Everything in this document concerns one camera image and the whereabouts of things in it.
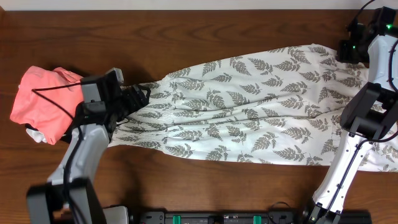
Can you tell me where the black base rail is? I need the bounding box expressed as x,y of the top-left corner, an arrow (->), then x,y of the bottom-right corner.
129,202 -> 373,224

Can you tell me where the folded black garment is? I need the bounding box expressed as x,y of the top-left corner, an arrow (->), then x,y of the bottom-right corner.
24,122 -> 72,145

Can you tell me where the white crumpled cloth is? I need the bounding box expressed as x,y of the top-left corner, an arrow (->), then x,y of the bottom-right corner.
26,128 -> 47,143

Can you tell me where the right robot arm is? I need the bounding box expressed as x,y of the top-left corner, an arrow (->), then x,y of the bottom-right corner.
296,6 -> 397,224

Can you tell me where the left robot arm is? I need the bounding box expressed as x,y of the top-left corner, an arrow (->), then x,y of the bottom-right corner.
26,83 -> 151,224

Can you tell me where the folded coral pink garment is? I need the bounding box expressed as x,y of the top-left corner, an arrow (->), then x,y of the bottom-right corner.
10,66 -> 83,128

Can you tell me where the white fern print dress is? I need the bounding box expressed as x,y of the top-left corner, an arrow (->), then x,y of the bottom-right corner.
107,43 -> 398,173

